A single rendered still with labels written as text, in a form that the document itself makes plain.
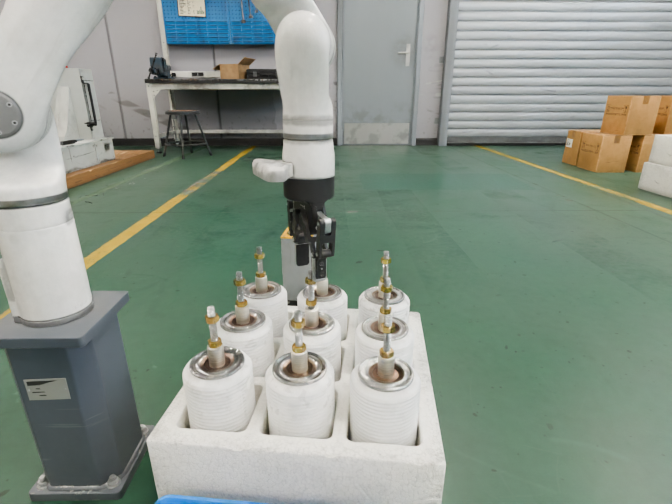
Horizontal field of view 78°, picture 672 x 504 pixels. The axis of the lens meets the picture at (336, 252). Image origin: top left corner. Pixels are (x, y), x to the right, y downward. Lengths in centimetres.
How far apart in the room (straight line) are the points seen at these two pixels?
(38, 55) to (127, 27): 538
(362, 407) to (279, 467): 13
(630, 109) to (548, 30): 217
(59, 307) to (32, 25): 36
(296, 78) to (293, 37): 5
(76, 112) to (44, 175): 340
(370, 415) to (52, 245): 48
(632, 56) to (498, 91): 161
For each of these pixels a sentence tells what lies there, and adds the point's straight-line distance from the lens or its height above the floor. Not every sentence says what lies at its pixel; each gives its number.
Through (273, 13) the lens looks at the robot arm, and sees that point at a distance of 63.
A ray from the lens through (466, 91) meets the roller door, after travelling 568.
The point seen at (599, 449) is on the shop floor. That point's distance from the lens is 97.
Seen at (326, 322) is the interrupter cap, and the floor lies 25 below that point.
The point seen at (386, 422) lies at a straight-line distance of 58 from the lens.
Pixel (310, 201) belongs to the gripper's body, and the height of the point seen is 47.
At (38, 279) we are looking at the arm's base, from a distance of 69.
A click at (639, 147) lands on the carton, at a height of 20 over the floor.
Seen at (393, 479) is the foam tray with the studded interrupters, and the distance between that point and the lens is 61.
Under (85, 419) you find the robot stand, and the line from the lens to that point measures 77.
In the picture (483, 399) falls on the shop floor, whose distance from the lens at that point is 99.
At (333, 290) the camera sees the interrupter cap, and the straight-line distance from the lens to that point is 81.
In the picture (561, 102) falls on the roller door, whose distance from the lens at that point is 614.
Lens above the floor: 61
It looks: 21 degrees down
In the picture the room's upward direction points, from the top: straight up
